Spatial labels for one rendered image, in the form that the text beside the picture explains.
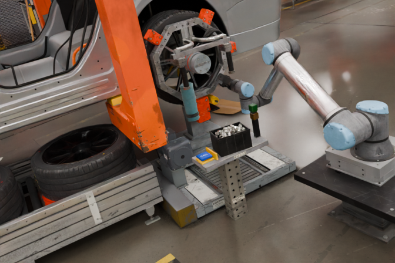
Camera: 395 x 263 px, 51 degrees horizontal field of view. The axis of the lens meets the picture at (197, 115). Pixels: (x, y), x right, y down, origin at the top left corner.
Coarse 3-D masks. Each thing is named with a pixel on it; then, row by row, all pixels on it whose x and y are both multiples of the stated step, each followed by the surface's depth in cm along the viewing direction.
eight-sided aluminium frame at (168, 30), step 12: (180, 24) 270; (192, 24) 274; (204, 24) 278; (168, 36) 268; (156, 48) 267; (216, 48) 293; (156, 60) 268; (156, 72) 271; (216, 72) 297; (156, 84) 279; (216, 84) 294; (180, 96) 283
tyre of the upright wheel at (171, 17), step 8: (152, 16) 291; (160, 16) 280; (168, 16) 274; (176, 16) 276; (184, 16) 278; (192, 16) 281; (144, 24) 289; (152, 24) 277; (160, 24) 272; (168, 24) 274; (144, 32) 279; (160, 32) 274; (144, 40) 274; (152, 48) 274; (152, 72) 278; (160, 96) 286; (168, 96) 288
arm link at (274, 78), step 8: (288, 40) 242; (296, 48) 233; (296, 56) 239; (272, 72) 259; (272, 80) 263; (280, 80) 263; (264, 88) 273; (272, 88) 268; (256, 96) 281; (264, 96) 278; (272, 96) 284; (264, 104) 284
